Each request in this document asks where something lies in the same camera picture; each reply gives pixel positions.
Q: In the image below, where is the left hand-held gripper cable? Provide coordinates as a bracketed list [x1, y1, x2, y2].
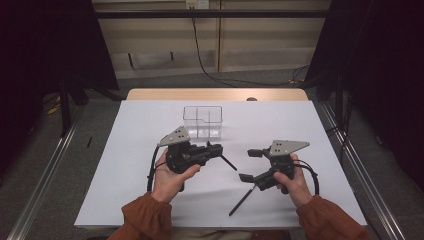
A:
[147, 144, 168, 194]

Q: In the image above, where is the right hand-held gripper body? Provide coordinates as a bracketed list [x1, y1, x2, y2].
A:
[251, 139, 311, 195]

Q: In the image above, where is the black curtain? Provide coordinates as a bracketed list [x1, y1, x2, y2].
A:
[0, 0, 119, 174]
[304, 0, 424, 191]

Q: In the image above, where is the white wall outlet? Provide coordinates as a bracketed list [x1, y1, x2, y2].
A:
[185, 0, 210, 10]

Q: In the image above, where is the long black wall cable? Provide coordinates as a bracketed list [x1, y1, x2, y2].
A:
[190, 6, 311, 88]

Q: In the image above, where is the hand-held gripper cable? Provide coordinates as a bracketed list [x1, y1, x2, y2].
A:
[147, 144, 168, 194]
[292, 159, 320, 196]

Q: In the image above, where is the wooden table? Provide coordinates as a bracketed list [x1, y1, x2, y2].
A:
[125, 87, 309, 102]

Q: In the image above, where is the black pen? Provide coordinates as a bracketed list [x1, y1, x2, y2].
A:
[219, 153, 238, 172]
[228, 184, 258, 217]

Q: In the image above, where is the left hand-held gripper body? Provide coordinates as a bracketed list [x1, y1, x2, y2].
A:
[157, 125, 214, 175]

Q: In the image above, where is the black horizontal bar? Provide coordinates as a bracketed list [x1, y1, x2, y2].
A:
[94, 9, 329, 19]

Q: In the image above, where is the person's right hand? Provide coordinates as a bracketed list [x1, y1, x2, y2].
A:
[273, 153, 316, 209]

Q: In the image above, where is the white table mat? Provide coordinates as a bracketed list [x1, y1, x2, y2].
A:
[73, 99, 368, 230]

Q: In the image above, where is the right hand-held gripper cable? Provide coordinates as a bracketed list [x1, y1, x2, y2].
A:
[292, 159, 320, 196]

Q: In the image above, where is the person's left hand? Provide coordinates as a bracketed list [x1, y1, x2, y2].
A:
[151, 148, 202, 204]

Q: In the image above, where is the aluminium floor rail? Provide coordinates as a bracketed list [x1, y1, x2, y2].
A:
[6, 123, 79, 240]
[316, 101, 408, 240]

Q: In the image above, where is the clear plastic organizer box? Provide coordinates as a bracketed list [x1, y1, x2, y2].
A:
[182, 105, 224, 140]

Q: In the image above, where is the black metal stand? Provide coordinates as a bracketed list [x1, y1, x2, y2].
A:
[58, 76, 89, 138]
[334, 69, 345, 129]

